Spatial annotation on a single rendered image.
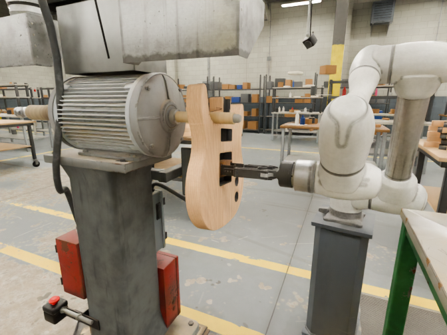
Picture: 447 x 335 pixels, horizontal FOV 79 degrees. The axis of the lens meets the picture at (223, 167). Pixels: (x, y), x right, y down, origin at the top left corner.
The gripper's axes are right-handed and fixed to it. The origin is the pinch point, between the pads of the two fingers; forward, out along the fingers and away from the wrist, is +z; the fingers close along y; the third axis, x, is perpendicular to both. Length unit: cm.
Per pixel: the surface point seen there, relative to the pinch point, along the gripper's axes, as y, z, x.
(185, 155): 13.8, 23.7, 1.8
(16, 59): -24, 62, 30
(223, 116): -8.7, -1.8, 15.2
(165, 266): 14, 32, -46
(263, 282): 107, 11, -96
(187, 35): -25.0, 0.2, 30.9
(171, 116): -9.4, 14.4, 15.0
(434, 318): 115, -93, -95
